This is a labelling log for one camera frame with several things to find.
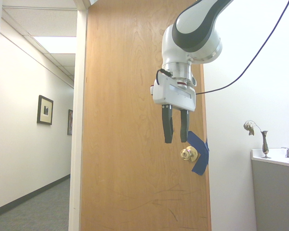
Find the brass door knob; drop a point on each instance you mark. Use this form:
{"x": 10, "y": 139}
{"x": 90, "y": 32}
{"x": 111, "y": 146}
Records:
{"x": 187, "y": 154}

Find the dried wilted flower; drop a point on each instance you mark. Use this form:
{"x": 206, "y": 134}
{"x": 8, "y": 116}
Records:
{"x": 249, "y": 127}

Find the white door frame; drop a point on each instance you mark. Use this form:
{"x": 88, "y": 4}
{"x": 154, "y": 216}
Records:
{"x": 75, "y": 120}

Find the narrow dark framed picture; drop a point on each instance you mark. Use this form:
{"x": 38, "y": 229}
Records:
{"x": 70, "y": 122}

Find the black hallway baseboard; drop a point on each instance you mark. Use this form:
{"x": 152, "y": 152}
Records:
{"x": 26, "y": 198}

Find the wooden door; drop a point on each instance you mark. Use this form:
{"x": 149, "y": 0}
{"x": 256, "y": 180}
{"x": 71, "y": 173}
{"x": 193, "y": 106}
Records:
{"x": 122, "y": 120}

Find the fluorescent ceiling light panel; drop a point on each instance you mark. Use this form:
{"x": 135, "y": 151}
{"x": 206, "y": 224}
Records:
{"x": 57, "y": 44}

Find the large black framed picture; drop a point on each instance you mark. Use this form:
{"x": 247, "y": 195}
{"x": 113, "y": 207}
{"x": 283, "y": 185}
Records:
{"x": 45, "y": 110}

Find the blue tape strip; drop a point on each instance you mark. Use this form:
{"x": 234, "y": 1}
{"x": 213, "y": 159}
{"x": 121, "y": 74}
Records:
{"x": 202, "y": 158}

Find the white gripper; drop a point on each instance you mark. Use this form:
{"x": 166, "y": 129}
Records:
{"x": 175, "y": 96}

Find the slim metal vase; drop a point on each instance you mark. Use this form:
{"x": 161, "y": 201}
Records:
{"x": 265, "y": 144}

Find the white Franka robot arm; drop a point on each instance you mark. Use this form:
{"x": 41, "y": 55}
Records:
{"x": 190, "y": 21}

